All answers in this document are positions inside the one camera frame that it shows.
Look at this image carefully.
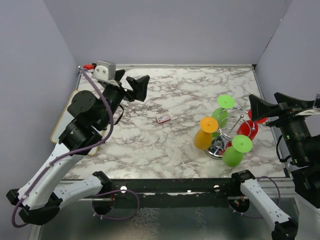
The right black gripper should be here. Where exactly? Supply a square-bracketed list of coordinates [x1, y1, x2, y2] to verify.
[250, 90, 315, 162]

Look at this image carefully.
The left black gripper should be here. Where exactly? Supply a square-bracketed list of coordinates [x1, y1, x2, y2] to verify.
[97, 69, 150, 130]

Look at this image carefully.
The orange plastic wine glass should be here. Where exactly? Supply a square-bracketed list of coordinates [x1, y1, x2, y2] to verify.
[193, 116, 219, 150]

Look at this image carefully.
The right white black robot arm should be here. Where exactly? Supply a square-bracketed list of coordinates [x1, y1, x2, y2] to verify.
[229, 92, 320, 240]

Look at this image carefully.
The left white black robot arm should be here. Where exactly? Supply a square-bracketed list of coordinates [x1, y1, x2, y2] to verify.
[6, 69, 150, 228]

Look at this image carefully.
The red plastic wine glass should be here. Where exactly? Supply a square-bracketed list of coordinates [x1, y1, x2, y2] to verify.
[237, 110, 268, 140]

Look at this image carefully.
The far green wine glass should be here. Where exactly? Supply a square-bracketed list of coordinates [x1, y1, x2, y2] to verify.
[211, 94, 235, 128]

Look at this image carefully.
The green wine glass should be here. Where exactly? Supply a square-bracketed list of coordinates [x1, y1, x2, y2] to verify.
[222, 134, 253, 168]
[211, 94, 235, 128]

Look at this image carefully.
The near green wine glass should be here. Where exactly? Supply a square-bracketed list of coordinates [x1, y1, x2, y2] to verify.
[222, 134, 253, 168]

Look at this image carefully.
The small red white card box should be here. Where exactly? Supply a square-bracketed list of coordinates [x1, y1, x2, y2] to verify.
[156, 114, 171, 124]

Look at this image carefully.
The yellow framed whiteboard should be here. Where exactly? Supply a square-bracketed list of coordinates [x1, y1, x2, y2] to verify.
[51, 90, 102, 151]

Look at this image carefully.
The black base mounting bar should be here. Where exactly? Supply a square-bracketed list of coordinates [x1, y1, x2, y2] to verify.
[111, 177, 245, 208]

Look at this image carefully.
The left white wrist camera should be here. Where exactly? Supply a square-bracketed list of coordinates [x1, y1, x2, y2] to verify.
[91, 60, 116, 82]

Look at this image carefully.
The chrome wire wine glass rack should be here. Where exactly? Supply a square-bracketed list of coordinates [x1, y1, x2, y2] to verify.
[204, 107, 250, 160]

